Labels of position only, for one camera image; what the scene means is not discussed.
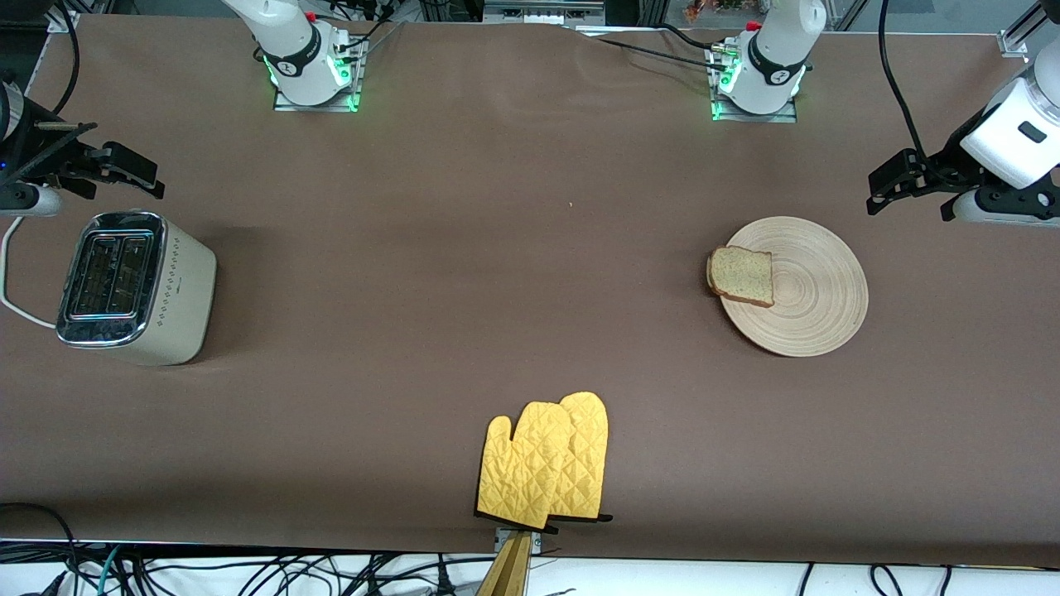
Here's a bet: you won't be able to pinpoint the round wooden plate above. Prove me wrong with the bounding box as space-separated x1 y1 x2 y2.
714 216 870 358

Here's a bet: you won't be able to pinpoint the slice of brown bread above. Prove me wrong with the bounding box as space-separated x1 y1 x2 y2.
706 245 775 309

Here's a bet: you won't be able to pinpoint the cream two-slot toaster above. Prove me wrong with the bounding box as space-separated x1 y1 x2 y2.
55 210 218 367

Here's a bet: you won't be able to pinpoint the colourful snack packets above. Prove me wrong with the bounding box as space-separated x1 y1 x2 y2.
683 0 750 22

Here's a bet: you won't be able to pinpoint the dark table cover sheet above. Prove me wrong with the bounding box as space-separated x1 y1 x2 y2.
0 15 1060 570

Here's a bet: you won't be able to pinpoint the yellow quilted oven mitt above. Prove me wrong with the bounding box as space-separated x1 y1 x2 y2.
475 401 574 531
547 392 614 524

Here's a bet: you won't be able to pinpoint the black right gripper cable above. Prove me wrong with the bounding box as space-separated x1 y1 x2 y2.
50 0 81 117

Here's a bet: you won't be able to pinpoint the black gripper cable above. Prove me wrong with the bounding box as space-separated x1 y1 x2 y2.
50 0 81 117
878 0 930 162

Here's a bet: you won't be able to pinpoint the aluminium frame profile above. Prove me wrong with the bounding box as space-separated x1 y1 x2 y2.
998 0 1060 59

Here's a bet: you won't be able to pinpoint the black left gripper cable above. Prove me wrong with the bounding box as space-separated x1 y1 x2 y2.
878 0 930 162

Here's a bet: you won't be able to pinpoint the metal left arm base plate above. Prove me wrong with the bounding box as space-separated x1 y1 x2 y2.
709 41 801 124

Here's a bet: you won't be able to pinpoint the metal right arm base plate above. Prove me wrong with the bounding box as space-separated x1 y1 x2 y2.
273 31 367 113

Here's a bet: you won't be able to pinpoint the short black table cable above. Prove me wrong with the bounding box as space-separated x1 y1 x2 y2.
658 22 717 52

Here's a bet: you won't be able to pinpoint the long black table cable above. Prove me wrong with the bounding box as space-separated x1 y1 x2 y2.
590 35 725 74

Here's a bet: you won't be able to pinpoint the black right base cable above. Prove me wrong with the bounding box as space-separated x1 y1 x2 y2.
335 18 407 52

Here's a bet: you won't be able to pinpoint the thick black looped floor cable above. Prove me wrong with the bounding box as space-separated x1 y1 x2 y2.
0 502 80 596

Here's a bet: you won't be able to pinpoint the teal floor cable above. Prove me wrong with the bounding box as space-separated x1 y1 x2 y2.
98 545 123 596

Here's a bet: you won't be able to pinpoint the grey metal rail unit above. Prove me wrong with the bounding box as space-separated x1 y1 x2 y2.
483 0 605 24

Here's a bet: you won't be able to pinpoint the metal stand bracket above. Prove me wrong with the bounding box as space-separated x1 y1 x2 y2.
494 527 542 555

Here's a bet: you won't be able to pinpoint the wooden camera stand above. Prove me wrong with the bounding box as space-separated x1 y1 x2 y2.
476 531 532 596

